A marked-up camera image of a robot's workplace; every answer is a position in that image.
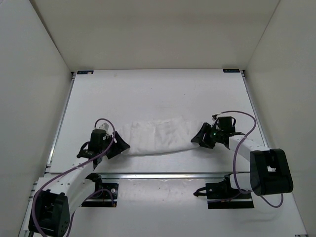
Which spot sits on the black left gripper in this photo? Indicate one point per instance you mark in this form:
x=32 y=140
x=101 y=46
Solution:
x=119 y=146

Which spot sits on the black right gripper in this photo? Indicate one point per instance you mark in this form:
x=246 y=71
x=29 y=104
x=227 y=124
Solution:
x=201 y=138

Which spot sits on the white pleated skirt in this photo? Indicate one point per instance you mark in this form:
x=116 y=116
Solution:
x=159 y=136

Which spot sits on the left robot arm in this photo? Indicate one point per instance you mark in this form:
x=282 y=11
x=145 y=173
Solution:
x=55 y=203

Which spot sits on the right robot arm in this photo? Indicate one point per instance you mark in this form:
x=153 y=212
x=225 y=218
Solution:
x=269 y=171

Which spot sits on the blue right corner label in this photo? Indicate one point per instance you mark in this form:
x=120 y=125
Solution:
x=231 y=70

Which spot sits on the blue corner label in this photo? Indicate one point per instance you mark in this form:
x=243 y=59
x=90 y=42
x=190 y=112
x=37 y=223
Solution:
x=231 y=70
x=85 y=72

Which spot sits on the blue left corner label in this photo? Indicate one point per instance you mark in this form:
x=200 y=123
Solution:
x=85 y=72

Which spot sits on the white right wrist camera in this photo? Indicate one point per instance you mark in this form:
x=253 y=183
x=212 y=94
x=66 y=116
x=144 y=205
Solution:
x=214 y=119

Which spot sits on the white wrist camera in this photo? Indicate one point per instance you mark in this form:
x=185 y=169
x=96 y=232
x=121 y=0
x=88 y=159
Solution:
x=104 y=126
x=214 y=119

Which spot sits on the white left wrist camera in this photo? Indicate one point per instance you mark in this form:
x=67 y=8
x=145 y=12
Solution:
x=104 y=126

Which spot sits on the aluminium table edge rail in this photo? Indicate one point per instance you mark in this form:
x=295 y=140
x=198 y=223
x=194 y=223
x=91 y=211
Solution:
x=162 y=175

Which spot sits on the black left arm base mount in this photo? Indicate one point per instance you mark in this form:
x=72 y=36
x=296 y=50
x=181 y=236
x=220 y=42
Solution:
x=105 y=193

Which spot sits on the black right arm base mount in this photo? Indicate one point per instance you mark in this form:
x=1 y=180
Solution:
x=221 y=195

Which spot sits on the right aluminium side rail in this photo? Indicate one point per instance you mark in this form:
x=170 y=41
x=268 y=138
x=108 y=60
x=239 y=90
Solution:
x=254 y=108

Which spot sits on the aluminium side rail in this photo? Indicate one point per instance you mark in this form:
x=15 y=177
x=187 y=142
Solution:
x=52 y=150
x=254 y=108

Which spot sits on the left aluminium side rail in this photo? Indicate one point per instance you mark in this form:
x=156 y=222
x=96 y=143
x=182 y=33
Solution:
x=52 y=150

